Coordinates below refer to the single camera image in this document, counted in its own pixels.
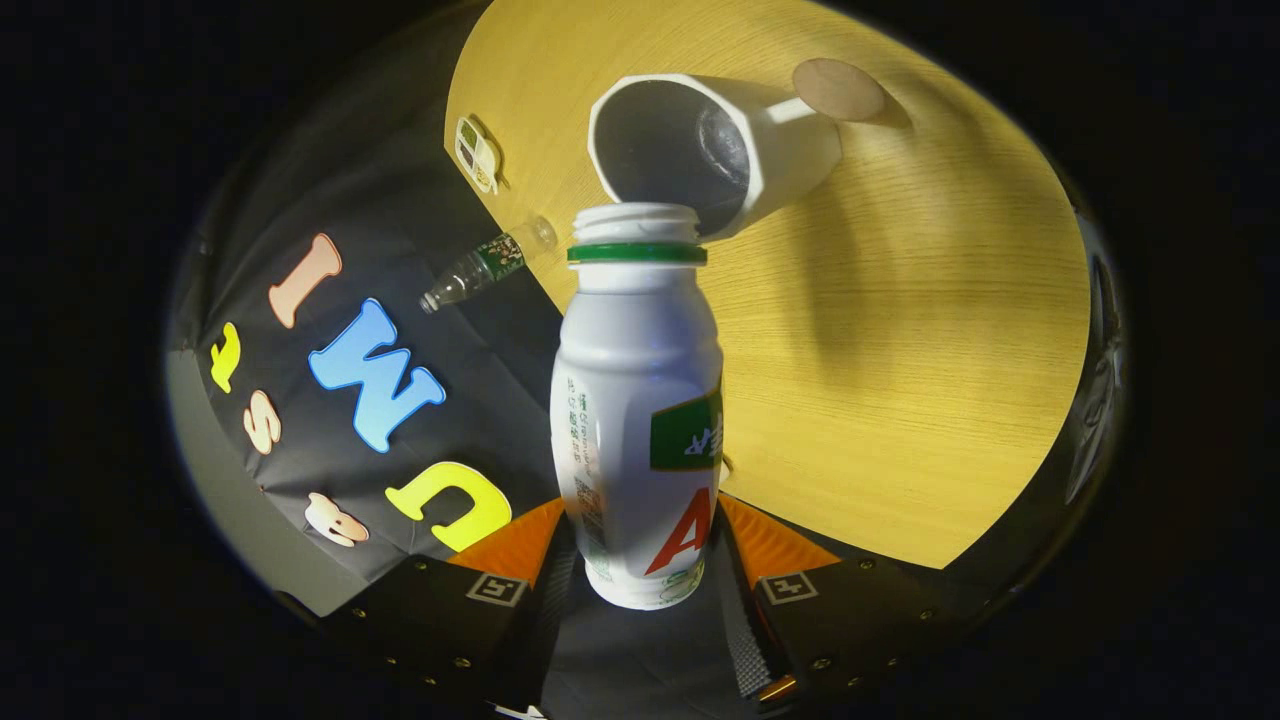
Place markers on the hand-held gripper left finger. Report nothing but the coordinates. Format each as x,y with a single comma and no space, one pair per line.
545,640

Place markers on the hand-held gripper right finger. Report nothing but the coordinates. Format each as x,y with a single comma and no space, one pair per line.
742,630

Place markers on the white juice bottle green label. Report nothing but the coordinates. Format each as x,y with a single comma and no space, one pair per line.
620,380

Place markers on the clear plastic water bottle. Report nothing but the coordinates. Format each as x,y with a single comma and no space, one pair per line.
490,263

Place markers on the wooden table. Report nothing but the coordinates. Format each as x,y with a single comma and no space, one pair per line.
900,350

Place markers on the black backdrop cloth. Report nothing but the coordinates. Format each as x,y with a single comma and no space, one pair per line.
400,240

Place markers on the white divided snack tray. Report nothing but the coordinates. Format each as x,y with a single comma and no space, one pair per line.
477,154

